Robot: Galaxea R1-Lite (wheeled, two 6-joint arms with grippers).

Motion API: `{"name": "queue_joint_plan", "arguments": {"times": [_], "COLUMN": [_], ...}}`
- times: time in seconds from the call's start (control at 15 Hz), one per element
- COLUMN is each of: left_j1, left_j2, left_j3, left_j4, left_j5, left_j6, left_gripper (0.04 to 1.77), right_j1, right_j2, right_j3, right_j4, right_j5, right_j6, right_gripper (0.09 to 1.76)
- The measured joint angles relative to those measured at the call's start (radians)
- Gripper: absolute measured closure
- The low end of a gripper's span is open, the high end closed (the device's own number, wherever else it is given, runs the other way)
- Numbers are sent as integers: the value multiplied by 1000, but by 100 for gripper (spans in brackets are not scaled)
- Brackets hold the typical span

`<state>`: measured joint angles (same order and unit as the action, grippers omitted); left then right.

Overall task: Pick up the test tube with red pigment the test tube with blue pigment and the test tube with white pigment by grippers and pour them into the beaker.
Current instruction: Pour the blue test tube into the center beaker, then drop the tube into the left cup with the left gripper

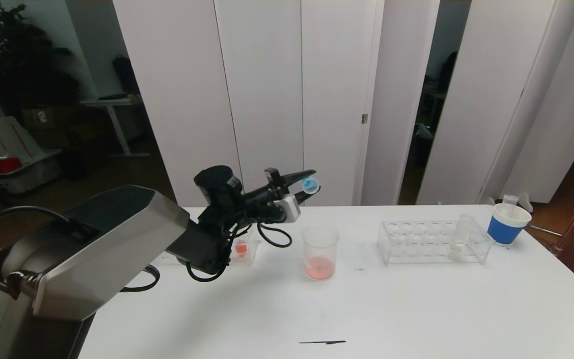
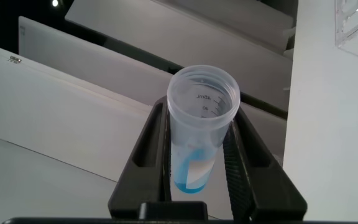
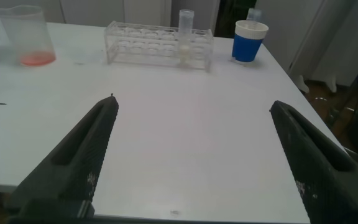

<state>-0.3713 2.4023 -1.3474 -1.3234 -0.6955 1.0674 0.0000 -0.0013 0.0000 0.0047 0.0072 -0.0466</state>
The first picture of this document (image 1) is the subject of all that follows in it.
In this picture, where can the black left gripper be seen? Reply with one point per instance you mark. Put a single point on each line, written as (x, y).
(275, 182)

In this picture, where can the test tube with blue pigment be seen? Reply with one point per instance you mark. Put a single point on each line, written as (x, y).
(310, 186)

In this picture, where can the test tube with red pigment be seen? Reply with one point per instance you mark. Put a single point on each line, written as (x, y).
(240, 248)
(509, 199)

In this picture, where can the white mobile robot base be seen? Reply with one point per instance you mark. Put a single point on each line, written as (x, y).
(23, 173)

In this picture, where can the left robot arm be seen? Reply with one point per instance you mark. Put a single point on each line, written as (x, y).
(107, 239)

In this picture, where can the clear glass beaker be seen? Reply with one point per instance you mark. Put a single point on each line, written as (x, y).
(320, 269)

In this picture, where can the clear acrylic test tube rack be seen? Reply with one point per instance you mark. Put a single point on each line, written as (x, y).
(426, 255)
(252, 255)

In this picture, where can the test tube with white pigment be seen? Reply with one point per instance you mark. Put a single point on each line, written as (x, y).
(457, 248)

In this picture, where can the white folding partition panel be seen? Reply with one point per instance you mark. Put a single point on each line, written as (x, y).
(267, 99)
(396, 99)
(566, 124)
(486, 99)

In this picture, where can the thin black stick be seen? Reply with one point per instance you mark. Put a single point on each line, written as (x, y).
(322, 341)

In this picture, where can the blue and white paper cup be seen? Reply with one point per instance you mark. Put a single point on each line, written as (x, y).
(505, 232)

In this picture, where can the white standing desk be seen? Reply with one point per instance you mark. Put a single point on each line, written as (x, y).
(112, 102)

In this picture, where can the black bag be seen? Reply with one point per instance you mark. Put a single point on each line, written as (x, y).
(126, 74)

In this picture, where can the white partition foot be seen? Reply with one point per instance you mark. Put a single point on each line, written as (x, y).
(527, 204)

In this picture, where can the thin metal rod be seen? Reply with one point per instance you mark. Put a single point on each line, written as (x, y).
(542, 230)

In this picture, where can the brown cardboard box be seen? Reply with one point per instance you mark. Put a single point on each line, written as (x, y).
(43, 117)

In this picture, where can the dark green potted plant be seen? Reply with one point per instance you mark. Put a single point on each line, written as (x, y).
(23, 60)

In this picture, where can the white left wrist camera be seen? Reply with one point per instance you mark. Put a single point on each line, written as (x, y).
(290, 208)

